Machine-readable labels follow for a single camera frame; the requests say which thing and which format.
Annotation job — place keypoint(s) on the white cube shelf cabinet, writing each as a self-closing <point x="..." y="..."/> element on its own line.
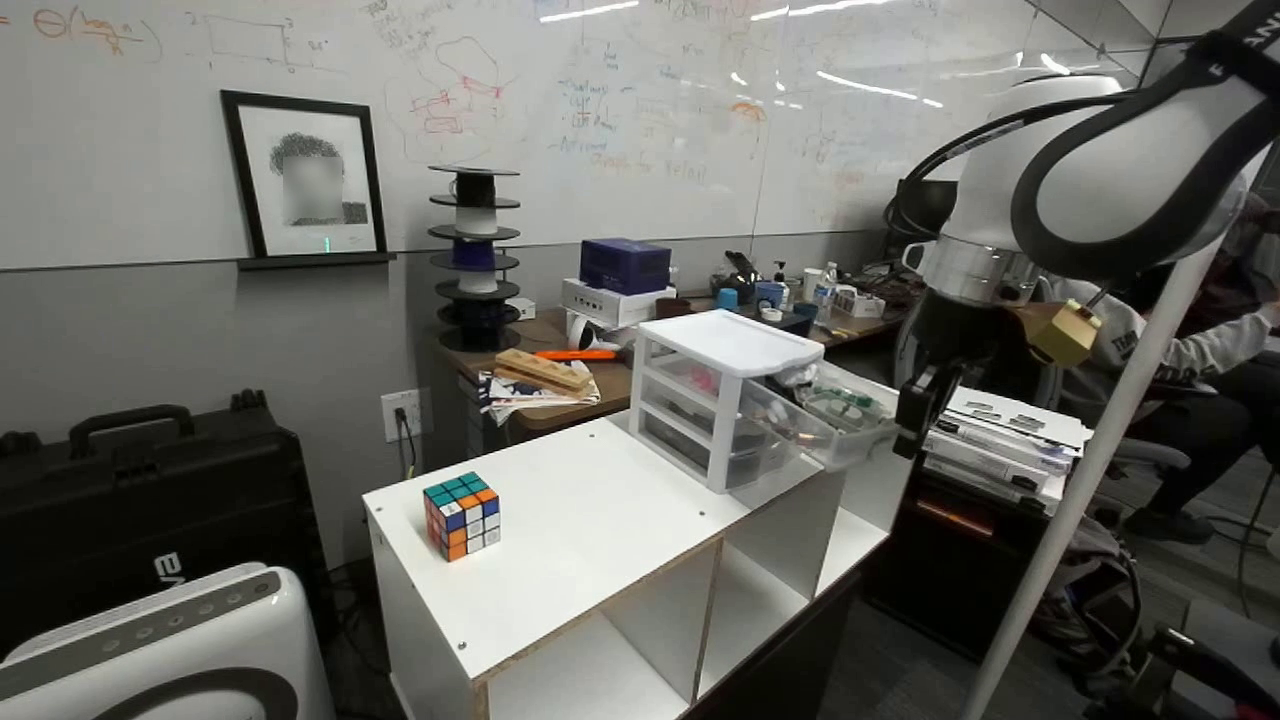
<point x="572" y="534"/>

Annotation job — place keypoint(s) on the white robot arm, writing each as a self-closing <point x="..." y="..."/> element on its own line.
<point x="982" y="185"/>

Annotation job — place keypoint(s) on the purple box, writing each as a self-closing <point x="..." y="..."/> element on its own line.
<point x="625" y="264"/>

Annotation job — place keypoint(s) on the clear plastic drawer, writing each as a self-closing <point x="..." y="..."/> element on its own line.
<point x="824" y="435"/>

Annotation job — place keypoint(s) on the black spool tower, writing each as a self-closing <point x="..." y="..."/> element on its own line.
<point x="473" y="283"/>

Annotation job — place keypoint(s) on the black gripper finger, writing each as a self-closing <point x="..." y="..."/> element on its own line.
<point x="944" y="395"/>
<point x="912" y="412"/>

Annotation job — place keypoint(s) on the seated person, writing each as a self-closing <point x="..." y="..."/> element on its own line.
<point x="1220" y="351"/>

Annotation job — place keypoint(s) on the white air purifier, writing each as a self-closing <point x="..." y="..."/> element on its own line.
<point x="162" y="646"/>

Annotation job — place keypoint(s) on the stack of papers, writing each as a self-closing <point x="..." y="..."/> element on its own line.
<point x="1012" y="435"/>

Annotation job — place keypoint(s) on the rubiks cube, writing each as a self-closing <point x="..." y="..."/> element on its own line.
<point x="461" y="517"/>

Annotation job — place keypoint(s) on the brown wooden desk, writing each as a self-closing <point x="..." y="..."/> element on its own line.
<point x="586" y="395"/>

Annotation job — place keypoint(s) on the wooden block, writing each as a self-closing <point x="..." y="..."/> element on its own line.
<point x="547" y="370"/>

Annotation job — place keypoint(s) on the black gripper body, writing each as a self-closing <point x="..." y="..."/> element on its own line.
<point x="982" y="343"/>

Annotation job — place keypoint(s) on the white wall outlet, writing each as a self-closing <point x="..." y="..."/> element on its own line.
<point x="402" y="412"/>

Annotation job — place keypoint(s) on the orange tool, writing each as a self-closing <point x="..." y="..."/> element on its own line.
<point x="581" y="354"/>

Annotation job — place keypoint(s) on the white box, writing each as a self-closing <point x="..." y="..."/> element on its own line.
<point x="605" y="304"/>

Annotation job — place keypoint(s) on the white pole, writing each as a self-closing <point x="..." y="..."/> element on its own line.
<point x="1060" y="534"/>

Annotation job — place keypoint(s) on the whiteboard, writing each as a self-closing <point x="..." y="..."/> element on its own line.
<point x="602" y="123"/>

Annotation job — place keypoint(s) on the black framed portrait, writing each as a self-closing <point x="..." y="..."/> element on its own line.
<point x="306" y="177"/>

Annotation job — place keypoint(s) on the tan wrist camera mount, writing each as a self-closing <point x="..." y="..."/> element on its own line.
<point x="1065" y="332"/>

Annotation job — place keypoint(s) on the black hard case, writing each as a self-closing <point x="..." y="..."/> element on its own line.
<point x="146" y="521"/>

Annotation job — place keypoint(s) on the white plastic drawer unit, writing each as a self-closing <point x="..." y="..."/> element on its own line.
<point x="726" y="347"/>

